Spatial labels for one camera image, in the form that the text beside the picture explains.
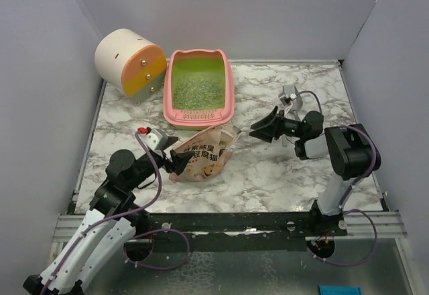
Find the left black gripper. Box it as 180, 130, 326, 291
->
127, 137, 195, 190

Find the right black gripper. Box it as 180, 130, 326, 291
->
249, 107, 306, 143

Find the beige cat litter bag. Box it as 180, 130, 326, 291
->
169, 124, 241, 183

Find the clear plastic litter scoop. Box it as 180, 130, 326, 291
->
278, 84, 303, 121

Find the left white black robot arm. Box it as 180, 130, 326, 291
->
23, 150, 193, 294

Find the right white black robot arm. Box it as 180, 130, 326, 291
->
249, 107, 381, 235

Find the green litter granules pile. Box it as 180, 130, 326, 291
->
172, 72, 225, 111

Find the pink green litter box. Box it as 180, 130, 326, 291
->
163, 49, 235, 129

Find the torn clear bag strip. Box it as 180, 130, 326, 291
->
282, 135, 289, 147

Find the cream orange cylindrical container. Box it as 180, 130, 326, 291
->
95, 28, 167, 103

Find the blue object at bottom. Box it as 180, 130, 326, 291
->
318, 285, 362, 295

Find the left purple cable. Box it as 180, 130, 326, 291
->
40, 130, 165, 295

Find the purple cable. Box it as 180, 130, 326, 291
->
291, 90, 379, 268
40, 130, 165, 295

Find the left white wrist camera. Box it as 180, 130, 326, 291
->
136, 127, 178, 151

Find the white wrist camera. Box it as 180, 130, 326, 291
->
136, 127, 178, 151
278, 93, 296, 114

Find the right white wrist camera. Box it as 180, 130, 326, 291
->
278, 93, 296, 114

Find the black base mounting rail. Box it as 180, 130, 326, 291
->
125, 208, 347, 253

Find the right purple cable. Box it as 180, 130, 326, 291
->
291, 90, 379, 268

